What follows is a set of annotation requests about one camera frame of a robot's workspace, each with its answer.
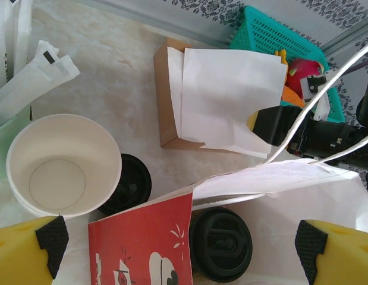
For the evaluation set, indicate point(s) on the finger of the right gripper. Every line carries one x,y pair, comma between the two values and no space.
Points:
273,124

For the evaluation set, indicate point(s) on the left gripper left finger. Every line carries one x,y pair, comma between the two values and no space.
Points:
20,255

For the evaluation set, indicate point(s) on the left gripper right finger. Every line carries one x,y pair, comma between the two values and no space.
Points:
347,258

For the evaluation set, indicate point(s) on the red and white paper gift bag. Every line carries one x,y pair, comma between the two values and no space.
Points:
142,237

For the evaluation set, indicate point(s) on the black plastic cup lid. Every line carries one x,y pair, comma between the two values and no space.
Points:
220,243
133,184

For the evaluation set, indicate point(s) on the orange carrot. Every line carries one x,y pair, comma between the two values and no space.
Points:
290,96

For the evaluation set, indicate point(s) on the white paper napkin stack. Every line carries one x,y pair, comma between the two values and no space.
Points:
231,98

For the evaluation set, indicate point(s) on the pink dragon fruit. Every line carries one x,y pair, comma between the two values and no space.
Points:
305,69

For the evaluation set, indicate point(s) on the yellow banana bunch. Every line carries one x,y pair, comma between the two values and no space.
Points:
281,55

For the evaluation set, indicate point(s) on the teal plastic basket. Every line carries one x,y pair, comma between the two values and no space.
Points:
261,32

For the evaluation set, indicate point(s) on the stack of paper cups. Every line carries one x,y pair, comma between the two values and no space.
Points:
64,166

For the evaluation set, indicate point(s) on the white paper-wrapped straw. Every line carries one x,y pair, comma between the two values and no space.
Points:
47,84
23,35
35,68

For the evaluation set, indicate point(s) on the aluminium frame post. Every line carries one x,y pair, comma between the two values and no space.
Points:
350,37

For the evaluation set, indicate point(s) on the aluminium back rail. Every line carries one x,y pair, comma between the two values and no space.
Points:
160,20

